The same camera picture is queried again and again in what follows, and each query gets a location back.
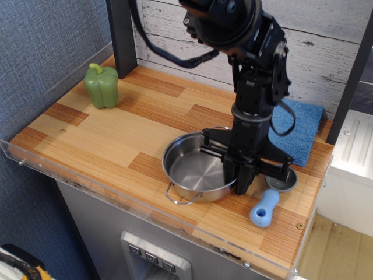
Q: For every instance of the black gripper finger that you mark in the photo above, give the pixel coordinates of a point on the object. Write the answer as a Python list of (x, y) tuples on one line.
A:
[(245, 176), (229, 170)]

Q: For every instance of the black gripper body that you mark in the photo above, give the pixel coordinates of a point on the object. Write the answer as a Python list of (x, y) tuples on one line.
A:
[(248, 143)]

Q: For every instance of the silver steel pot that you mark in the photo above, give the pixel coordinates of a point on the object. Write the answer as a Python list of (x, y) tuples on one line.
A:
[(194, 175)]

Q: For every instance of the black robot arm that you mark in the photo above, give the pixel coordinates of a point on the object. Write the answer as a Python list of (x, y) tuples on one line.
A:
[(256, 48)]

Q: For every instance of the blue grey measuring spoon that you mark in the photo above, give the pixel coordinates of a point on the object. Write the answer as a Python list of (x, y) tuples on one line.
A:
[(261, 214)]

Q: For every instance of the blue folded cloth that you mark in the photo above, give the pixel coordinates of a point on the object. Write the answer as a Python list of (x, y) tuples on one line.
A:
[(299, 141)]

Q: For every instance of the white toy sink unit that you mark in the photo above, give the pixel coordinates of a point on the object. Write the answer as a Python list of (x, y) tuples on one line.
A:
[(346, 194)]

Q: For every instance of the silver dispenser button panel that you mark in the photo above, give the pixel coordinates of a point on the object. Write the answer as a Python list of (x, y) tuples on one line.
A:
[(146, 260)]

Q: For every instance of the silver toy fridge cabinet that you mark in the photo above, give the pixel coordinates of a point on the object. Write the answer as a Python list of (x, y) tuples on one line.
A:
[(156, 239)]

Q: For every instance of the green toy bell pepper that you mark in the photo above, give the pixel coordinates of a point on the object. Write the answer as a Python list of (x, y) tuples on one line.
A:
[(101, 83)]

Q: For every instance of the clear acrylic edge guard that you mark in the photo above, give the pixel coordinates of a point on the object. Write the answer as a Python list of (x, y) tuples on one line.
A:
[(33, 77)]

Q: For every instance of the black yellow bag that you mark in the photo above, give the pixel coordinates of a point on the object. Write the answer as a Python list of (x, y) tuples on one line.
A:
[(19, 264)]

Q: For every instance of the black right vertical post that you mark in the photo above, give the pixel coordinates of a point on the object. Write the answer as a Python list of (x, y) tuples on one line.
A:
[(352, 83)]

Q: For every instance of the black vertical post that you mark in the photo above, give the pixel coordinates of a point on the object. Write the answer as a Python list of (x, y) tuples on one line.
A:
[(121, 30), (352, 83)]

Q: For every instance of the black left vertical post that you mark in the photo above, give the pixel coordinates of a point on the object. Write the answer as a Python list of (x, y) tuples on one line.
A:
[(121, 30)]

